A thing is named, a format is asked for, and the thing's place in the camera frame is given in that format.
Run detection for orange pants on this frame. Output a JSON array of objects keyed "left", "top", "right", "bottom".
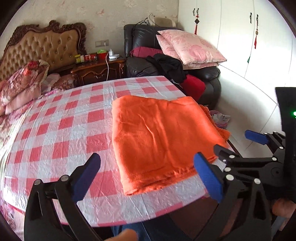
[{"left": 112, "top": 95, "right": 230, "bottom": 195}]

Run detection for red tassel ornament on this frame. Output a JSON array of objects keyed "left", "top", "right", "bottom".
[
  {"left": 254, "top": 14, "right": 258, "bottom": 49},
  {"left": 193, "top": 8, "right": 200, "bottom": 35}
]

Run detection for yellow green bottle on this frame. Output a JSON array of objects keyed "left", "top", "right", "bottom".
[{"left": 75, "top": 54, "right": 85, "bottom": 64}]

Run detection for black clothing pile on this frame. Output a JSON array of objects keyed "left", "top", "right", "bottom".
[{"left": 146, "top": 54, "right": 186, "bottom": 84}]

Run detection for white charging cable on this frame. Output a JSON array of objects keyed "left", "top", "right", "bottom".
[{"left": 105, "top": 48, "right": 113, "bottom": 81}]

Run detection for maroon cushion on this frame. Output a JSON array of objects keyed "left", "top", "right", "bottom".
[{"left": 130, "top": 47, "right": 163, "bottom": 58}]

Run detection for beige device behind armchair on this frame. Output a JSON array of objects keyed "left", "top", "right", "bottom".
[{"left": 148, "top": 14, "right": 176, "bottom": 28}]

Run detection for white trash bin pink liner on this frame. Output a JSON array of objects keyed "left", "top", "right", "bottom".
[{"left": 210, "top": 110, "right": 231, "bottom": 129}]

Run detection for red tassel ornament right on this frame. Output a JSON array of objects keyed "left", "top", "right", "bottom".
[{"left": 254, "top": 14, "right": 258, "bottom": 49}]

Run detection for pink floral top pillow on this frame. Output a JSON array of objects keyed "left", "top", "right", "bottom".
[{"left": 157, "top": 29, "right": 227, "bottom": 65}]

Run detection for red cushion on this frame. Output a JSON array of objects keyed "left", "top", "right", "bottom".
[{"left": 180, "top": 74, "right": 206, "bottom": 102}]

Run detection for carved wooden nightstand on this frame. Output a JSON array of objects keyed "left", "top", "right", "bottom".
[{"left": 71, "top": 58, "right": 126, "bottom": 87}]

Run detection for wall power outlet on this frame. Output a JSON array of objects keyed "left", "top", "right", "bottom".
[{"left": 95, "top": 39, "right": 109, "bottom": 48}]

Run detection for red container on nightstand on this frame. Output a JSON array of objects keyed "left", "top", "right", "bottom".
[{"left": 96, "top": 49, "right": 109, "bottom": 61}]

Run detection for white wardrobe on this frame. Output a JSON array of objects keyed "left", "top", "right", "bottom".
[{"left": 177, "top": 0, "right": 296, "bottom": 158}]

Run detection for checkered pink pillow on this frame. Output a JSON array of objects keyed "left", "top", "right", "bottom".
[{"left": 41, "top": 73, "right": 74, "bottom": 94}]

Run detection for white charger device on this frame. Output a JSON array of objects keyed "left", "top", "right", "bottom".
[{"left": 108, "top": 49, "right": 120, "bottom": 60}]

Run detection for operator right hand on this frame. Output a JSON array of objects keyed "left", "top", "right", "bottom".
[{"left": 272, "top": 198, "right": 296, "bottom": 218}]

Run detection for black leather armchair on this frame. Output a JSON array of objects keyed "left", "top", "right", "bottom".
[{"left": 123, "top": 24, "right": 221, "bottom": 110}]

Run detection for tufted tan headboard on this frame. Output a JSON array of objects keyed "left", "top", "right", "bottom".
[{"left": 1, "top": 20, "right": 87, "bottom": 80}]

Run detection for pink floral lower pillow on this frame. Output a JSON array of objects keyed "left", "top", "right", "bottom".
[{"left": 156, "top": 35, "right": 218, "bottom": 70}]

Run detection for red tassel ornament left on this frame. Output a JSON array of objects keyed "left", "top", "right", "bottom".
[{"left": 193, "top": 8, "right": 200, "bottom": 35}]

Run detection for red white checkered sheet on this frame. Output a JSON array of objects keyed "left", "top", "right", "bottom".
[{"left": 4, "top": 76, "right": 206, "bottom": 226}]

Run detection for pink floral folded quilt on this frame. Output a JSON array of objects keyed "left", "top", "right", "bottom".
[{"left": 1, "top": 60, "right": 49, "bottom": 115}]

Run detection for pink floral pillow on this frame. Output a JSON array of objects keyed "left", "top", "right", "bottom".
[
  {"left": 156, "top": 35, "right": 218, "bottom": 70},
  {"left": 157, "top": 29, "right": 227, "bottom": 65}
]

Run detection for operator left hand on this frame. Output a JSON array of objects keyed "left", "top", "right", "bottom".
[{"left": 106, "top": 229, "right": 138, "bottom": 241}]

